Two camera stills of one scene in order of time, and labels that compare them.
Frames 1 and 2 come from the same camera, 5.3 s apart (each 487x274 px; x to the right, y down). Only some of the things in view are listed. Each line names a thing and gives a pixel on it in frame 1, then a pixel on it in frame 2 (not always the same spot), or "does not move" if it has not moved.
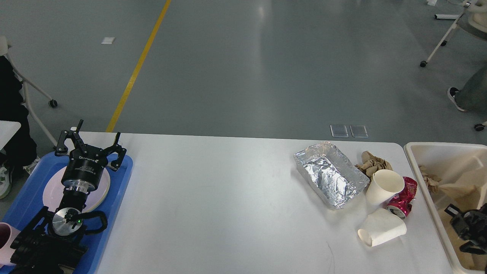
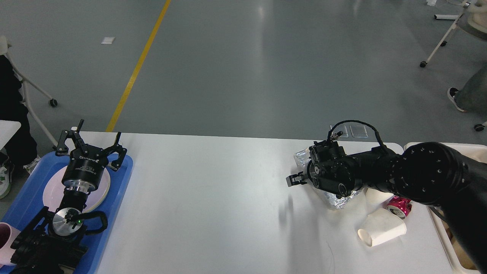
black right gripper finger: [452, 209] -> [289, 181]
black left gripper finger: [115, 164] does not move
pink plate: [54, 190] does not move
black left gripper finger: [61, 150] does not move
